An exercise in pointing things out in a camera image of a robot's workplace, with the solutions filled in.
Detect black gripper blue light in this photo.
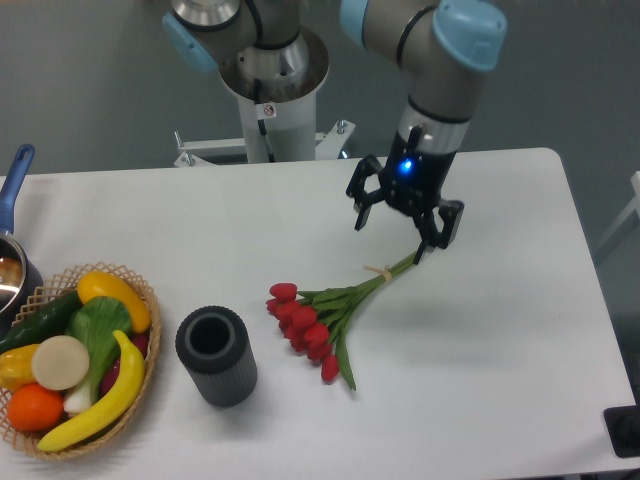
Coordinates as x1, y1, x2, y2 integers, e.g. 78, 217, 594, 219
346, 130, 464, 265

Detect dark grey ribbed vase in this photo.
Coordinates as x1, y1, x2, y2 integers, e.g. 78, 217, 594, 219
175, 306, 258, 408

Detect orange fruit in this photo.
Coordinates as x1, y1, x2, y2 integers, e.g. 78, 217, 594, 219
7, 383, 63, 432

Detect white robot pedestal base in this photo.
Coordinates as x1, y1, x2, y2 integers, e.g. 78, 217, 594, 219
174, 27, 356, 167

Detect yellow bell pepper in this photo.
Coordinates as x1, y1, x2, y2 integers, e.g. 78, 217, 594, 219
0, 344, 39, 391

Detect blue handled saucepan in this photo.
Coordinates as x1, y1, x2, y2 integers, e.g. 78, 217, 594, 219
1, 144, 43, 338

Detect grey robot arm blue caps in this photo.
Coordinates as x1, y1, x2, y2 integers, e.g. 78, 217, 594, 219
162, 1, 507, 253

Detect beige round wooden disc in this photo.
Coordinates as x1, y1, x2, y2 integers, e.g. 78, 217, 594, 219
31, 335, 90, 391

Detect woven wicker basket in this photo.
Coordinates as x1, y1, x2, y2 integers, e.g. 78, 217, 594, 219
1, 261, 162, 461

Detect dark green cucumber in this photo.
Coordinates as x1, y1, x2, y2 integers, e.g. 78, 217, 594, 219
1, 290, 82, 353

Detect yellow squash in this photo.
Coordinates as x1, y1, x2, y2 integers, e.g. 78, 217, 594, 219
76, 271, 151, 334

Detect red tulip bouquet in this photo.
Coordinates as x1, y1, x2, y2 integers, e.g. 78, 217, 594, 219
265, 255, 414, 391

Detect yellow banana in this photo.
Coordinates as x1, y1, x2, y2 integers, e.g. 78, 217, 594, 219
37, 330, 145, 453

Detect green bok choy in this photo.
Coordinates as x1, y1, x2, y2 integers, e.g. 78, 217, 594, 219
64, 296, 132, 416

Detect black device at table edge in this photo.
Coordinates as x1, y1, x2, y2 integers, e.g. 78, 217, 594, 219
603, 405, 639, 458

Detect white furniture frame right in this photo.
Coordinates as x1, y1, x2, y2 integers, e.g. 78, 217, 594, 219
592, 171, 639, 266

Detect dark red vegetable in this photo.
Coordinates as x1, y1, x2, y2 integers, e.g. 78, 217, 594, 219
100, 333, 149, 397

